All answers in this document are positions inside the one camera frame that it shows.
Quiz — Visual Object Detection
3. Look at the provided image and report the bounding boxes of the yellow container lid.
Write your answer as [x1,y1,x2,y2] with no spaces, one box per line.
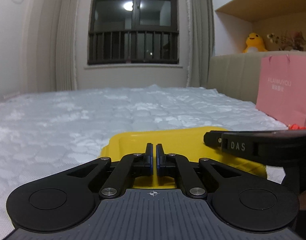
[99,126,267,189]

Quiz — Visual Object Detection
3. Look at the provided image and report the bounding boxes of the red plush toy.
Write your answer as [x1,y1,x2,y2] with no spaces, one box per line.
[288,124,306,130]

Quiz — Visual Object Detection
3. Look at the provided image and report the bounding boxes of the pink paper bag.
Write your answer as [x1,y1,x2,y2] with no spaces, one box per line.
[256,55,306,127]

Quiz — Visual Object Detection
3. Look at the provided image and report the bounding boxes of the beige headboard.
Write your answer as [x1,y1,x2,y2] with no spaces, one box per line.
[206,51,306,103]

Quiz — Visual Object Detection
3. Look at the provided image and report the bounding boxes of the grey quilted bedspread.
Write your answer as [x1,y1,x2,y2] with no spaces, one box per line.
[0,85,286,239]

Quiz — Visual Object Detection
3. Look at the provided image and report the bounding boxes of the yellow plush duck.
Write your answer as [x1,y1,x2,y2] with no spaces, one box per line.
[242,33,267,53]

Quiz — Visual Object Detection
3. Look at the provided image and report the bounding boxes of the beige curtain left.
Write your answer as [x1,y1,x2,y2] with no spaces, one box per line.
[55,0,78,91]

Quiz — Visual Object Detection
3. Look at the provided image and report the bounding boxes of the beige curtain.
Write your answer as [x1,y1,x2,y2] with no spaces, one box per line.
[186,0,215,87]
[55,0,78,91]

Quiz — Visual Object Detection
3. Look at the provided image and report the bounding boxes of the beige curtain right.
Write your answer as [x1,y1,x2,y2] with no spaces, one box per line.
[186,0,215,87]

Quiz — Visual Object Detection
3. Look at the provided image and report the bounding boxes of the window with black railing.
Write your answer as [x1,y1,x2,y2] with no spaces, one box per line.
[88,0,179,65]

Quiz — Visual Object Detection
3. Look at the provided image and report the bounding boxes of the wooden shelf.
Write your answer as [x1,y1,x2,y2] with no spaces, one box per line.
[216,0,306,22]

